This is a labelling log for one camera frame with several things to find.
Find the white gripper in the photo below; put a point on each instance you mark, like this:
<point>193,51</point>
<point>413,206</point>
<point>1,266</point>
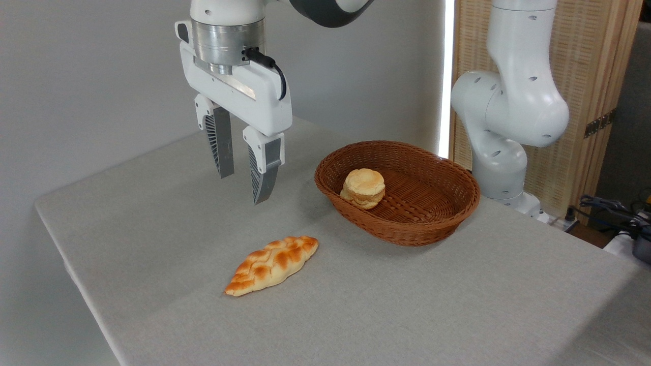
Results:
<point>244,96</point>

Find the braided golden bread loaf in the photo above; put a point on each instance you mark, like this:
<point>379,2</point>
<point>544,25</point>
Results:
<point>272,264</point>

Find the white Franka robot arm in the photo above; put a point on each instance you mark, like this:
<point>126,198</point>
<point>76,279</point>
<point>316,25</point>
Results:
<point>513,101</point>

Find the round pale bread bun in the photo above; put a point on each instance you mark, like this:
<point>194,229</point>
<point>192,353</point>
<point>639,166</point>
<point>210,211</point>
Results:
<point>363,185</point>

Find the brown wicker oval basket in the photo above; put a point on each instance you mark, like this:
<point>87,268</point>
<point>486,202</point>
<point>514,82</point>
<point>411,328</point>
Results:
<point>422,223</point>

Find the grey tablecloth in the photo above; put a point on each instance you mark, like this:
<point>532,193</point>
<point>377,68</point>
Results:
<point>356,305</point>

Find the wooden woven folding screen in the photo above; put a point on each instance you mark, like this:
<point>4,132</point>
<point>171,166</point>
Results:
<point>585,61</point>

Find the dark metal screen hinge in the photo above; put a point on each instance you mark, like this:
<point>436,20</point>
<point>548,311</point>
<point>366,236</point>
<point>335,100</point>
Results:
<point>599,123</point>

